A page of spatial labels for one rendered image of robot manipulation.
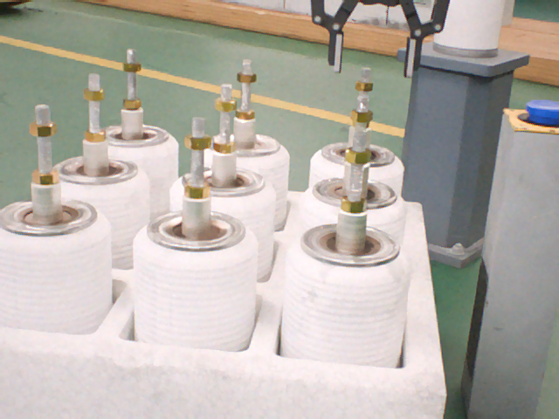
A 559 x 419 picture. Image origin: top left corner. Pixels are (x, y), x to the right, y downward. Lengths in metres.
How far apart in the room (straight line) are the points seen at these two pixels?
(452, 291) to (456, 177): 0.17
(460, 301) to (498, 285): 0.32
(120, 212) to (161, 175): 0.12
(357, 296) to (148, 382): 0.16
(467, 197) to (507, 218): 0.43
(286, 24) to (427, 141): 1.96
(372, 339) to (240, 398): 0.10
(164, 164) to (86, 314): 0.24
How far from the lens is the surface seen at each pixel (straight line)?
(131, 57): 0.85
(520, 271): 0.82
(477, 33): 1.19
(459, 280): 1.20
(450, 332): 1.05
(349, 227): 0.61
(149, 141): 0.85
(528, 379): 0.88
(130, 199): 0.74
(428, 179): 1.22
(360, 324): 0.60
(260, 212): 0.72
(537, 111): 0.79
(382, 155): 0.85
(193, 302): 0.61
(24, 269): 0.64
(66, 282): 0.64
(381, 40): 2.90
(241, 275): 0.61
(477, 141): 1.20
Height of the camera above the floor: 0.50
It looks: 21 degrees down
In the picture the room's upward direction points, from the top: 3 degrees clockwise
